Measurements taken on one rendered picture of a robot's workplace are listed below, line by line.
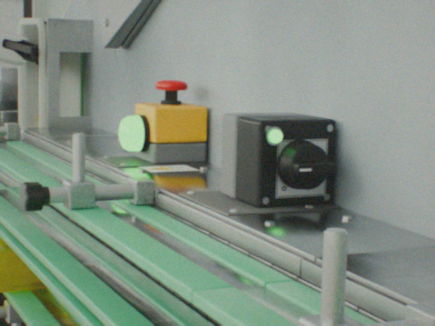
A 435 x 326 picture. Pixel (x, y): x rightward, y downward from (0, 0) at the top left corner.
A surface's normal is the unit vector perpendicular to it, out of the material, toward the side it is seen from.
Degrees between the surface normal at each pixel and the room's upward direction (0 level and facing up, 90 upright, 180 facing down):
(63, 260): 90
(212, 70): 0
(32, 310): 90
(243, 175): 0
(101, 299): 90
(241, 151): 0
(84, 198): 90
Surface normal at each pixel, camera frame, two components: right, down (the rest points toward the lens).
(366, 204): -0.90, 0.04
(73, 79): 0.43, 0.14
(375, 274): 0.03, -0.99
